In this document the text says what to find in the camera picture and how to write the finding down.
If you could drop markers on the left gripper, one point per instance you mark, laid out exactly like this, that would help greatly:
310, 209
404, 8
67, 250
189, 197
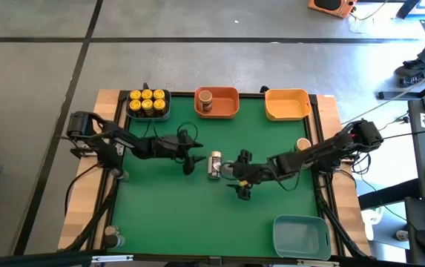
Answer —
167, 146

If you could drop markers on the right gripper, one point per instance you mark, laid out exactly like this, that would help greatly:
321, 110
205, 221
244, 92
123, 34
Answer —
253, 172

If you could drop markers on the tall spice jar tan lid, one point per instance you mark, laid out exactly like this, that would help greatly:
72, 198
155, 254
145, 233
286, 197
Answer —
303, 143
205, 97
215, 167

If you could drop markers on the clear spice jar black cap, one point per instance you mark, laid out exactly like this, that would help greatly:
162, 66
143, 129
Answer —
112, 241
121, 173

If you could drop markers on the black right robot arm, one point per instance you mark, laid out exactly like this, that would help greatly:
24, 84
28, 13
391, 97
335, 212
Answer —
327, 148

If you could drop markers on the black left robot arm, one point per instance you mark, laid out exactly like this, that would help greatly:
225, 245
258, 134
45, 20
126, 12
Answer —
130, 142

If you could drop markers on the dark blue plastic bin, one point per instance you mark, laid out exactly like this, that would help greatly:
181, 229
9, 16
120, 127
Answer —
149, 118

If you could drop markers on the orange plastic bin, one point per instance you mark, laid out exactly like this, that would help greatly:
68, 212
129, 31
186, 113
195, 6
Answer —
225, 104

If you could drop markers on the green table mat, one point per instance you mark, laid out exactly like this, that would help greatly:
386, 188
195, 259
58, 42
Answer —
197, 215

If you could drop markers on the yellow plastic bin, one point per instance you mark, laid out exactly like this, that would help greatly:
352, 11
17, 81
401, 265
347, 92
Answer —
286, 105

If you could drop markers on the black clamp knob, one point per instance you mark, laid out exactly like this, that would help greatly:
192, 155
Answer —
264, 89
145, 85

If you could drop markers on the teal plastic bin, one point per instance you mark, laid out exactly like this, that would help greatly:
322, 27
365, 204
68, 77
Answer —
301, 237

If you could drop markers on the white plastic object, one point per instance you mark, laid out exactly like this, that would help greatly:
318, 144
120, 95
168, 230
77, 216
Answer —
373, 219

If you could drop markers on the black floor stand bar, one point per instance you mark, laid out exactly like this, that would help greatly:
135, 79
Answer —
394, 95

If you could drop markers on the orange box black top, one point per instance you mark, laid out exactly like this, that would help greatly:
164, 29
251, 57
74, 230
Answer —
332, 5

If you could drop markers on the black stand legs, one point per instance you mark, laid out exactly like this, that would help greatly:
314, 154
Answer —
420, 5

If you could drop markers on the black table frame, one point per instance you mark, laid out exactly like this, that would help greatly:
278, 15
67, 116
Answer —
253, 95

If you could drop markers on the silver metal bracket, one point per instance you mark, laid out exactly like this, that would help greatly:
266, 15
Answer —
317, 263
112, 258

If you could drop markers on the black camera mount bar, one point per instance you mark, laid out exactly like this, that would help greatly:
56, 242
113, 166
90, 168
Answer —
30, 259

